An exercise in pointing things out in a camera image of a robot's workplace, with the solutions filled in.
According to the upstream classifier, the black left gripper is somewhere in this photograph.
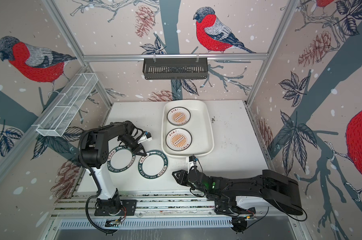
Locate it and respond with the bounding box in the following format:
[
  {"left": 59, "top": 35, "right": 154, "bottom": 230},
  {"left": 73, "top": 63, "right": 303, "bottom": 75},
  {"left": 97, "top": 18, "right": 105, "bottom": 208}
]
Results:
[{"left": 118, "top": 136, "right": 148, "bottom": 156}]

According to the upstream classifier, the green ring plate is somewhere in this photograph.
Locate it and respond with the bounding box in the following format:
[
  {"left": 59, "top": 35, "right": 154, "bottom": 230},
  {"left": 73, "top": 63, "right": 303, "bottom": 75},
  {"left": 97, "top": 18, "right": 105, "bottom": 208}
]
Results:
[
  {"left": 107, "top": 146, "right": 136, "bottom": 173},
  {"left": 138, "top": 150, "right": 168, "bottom": 180}
]

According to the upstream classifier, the orange sunburst plate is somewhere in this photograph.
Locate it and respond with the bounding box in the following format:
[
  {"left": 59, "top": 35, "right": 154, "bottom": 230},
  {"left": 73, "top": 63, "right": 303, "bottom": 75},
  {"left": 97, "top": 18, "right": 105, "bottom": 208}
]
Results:
[
  {"left": 165, "top": 128, "right": 193, "bottom": 152},
  {"left": 166, "top": 107, "right": 191, "bottom": 126}
]

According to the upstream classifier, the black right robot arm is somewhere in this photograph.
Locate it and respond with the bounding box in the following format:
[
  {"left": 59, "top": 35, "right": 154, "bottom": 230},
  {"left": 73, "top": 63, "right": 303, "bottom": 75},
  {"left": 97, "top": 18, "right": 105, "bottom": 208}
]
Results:
[{"left": 172, "top": 167, "right": 304, "bottom": 216}]

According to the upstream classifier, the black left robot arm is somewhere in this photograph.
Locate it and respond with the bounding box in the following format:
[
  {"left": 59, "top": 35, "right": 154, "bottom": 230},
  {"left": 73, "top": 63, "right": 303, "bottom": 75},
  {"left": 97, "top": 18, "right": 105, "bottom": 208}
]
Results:
[{"left": 78, "top": 121, "right": 151, "bottom": 216}]

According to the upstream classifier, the white plastic bin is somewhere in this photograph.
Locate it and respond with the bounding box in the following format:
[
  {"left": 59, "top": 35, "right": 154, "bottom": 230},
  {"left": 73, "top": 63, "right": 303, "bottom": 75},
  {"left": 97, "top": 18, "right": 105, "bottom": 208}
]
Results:
[{"left": 161, "top": 100, "right": 215, "bottom": 158}]

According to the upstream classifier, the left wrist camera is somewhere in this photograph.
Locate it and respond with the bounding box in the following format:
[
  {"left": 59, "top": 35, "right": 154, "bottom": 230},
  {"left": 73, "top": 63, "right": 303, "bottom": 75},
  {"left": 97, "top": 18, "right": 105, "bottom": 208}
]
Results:
[{"left": 138, "top": 132, "right": 152, "bottom": 143}]

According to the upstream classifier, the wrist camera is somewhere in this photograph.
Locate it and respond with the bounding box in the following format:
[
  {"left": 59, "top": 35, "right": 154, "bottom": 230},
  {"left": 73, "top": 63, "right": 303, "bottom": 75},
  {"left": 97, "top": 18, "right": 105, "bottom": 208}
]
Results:
[
  {"left": 138, "top": 132, "right": 152, "bottom": 143},
  {"left": 187, "top": 155, "right": 198, "bottom": 172}
]

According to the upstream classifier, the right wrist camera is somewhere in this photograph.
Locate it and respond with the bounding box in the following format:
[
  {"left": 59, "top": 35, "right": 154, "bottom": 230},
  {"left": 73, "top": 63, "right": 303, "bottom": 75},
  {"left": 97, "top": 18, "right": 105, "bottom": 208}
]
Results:
[{"left": 187, "top": 155, "right": 198, "bottom": 172}]

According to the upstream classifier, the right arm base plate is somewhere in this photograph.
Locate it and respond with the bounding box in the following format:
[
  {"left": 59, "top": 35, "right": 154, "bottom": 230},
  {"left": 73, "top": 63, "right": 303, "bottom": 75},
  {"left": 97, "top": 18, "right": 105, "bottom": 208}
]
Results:
[{"left": 215, "top": 201, "right": 256, "bottom": 217}]

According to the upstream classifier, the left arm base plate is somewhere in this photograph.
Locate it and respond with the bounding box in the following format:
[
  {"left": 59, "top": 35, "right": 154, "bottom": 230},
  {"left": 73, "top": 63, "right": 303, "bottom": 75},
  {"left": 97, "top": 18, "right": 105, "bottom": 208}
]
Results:
[{"left": 94, "top": 199, "right": 137, "bottom": 217}]

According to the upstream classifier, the black hanging wire basket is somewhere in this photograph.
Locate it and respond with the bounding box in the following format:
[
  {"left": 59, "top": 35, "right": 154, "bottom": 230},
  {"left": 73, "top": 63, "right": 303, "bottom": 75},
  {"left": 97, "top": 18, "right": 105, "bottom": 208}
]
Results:
[{"left": 142, "top": 58, "right": 209, "bottom": 80}]

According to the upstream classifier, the white mesh wall shelf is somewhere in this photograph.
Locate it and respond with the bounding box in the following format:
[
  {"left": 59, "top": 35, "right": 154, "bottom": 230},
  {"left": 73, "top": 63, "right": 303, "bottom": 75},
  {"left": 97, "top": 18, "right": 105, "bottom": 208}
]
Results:
[{"left": 36, "top": 73, "right": 98, "bottom": 137}]

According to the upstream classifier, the aluminium frame top bar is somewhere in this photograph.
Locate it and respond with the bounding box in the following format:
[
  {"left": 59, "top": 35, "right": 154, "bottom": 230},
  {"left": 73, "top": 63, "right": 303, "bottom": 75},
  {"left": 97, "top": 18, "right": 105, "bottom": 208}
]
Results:
[{"left": 82, "top": 53, "right": 269, "bottom": 63}]

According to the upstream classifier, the black cable right base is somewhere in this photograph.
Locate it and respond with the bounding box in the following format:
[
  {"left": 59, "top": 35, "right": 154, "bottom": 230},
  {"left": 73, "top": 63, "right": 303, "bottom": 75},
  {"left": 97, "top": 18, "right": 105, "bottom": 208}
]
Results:
[{"left": 243, "top": 197, "right": 308, "bottom": 230}]

